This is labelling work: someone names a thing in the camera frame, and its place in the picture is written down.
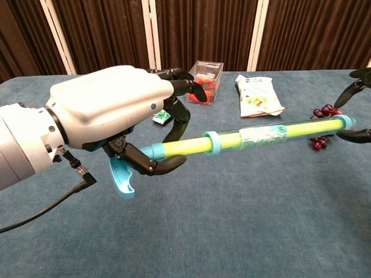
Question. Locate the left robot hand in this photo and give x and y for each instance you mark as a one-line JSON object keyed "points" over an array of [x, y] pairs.
{"points": [[110, 98]]}

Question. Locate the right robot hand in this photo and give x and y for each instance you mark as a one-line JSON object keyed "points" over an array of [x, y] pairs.
{"points": [[356, 136]]}

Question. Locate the yellow-green clear tube water squirter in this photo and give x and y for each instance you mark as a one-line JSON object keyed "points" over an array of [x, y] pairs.
{"points": [[261, 136]]}

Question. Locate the dark red plastic grape bunch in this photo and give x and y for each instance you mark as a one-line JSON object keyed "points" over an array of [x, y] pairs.
{"points": [[320, 143]]}

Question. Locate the brown curtain screen panel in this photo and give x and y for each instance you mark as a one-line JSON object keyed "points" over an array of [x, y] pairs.
{"points": [[17, 34], [313, 32], [203, 29], [101, 32]]}

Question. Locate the clear box with red cups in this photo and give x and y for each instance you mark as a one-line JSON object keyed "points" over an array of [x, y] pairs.
{"points": [[213, 78]]}

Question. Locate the white snack bag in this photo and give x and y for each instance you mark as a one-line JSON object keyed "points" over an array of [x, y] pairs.
{"points": [[258, 98]]}

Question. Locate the blue carpet table cover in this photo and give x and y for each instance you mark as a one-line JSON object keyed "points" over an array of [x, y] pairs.
{"points": [[232, 231]]}

